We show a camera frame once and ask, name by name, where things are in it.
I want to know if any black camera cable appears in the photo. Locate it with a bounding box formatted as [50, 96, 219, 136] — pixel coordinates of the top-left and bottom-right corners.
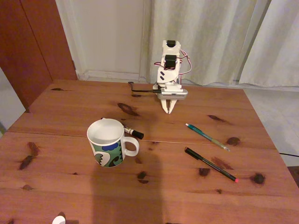
[128, 81, 162, 94]

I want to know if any black fineliner with red end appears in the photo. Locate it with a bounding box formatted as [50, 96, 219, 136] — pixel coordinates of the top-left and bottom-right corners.
[184, 146, 239, 183]

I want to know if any white mug green blue pattern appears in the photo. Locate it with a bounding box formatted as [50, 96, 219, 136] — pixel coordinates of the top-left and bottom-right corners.
[86, 118, 140, 168]

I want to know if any silver camera box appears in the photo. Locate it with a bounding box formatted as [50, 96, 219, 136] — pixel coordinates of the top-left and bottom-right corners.
[157, 89, 189, 100]

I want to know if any brown wooden cabinet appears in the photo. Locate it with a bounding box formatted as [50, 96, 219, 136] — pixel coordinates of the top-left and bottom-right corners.
[0, 0, 78, 114]

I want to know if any narrow white curtain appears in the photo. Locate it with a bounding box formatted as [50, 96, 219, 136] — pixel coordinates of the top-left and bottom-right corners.
[238, 0, 299, 88]

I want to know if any black and white marker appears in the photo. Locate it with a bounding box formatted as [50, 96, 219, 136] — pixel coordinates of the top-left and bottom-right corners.
[100, 117, 144, 140]

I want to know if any teal pen with olive grip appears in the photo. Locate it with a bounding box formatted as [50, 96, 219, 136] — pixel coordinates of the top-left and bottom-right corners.
[185, 123, 231, 152]

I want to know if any wide white curtain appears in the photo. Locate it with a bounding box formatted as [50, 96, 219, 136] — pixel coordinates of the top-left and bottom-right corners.
[140, 0, 273, 87]

